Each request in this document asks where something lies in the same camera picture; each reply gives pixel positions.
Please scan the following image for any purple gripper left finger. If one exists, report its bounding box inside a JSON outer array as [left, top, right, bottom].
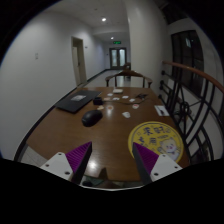
[[40, 141, 93, 185]]

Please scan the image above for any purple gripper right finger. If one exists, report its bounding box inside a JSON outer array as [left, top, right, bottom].
[[131, 142, 184, 186]]

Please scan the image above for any round yellow mouse pad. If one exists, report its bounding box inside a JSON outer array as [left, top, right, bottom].
[[128, 121, 184, 163]]

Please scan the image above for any black computer mouse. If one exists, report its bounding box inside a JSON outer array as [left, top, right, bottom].
[[82, 110, 103, 127]]

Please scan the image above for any closed black laptop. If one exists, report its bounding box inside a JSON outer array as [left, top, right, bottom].
[[55, 90, 101, 113]]

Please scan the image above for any small black box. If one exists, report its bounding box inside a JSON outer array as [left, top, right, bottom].
[[93, 97, 103, 105]]

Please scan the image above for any white box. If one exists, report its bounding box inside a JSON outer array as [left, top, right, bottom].
[[113, 89, 123, 94]]

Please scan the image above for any wooden handrail black railing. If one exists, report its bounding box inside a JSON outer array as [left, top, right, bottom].
[[159, 61, 224, 164]]

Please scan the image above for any wooden armchair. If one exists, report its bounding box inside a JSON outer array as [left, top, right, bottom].
[[105, 69, 154, 89]]

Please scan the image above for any glass double door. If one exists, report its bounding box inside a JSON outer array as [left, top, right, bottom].
[[110, 48, 126, 69]]

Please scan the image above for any wooden side door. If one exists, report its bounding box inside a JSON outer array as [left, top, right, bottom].
[[71, 37, 87, 86]]

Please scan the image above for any green exit sign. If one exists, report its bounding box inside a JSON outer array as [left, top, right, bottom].
[[113, 41, 121, 45]]

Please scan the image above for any black cable bundle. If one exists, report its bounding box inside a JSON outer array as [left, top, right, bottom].
[[134, 93, 149, 101]]

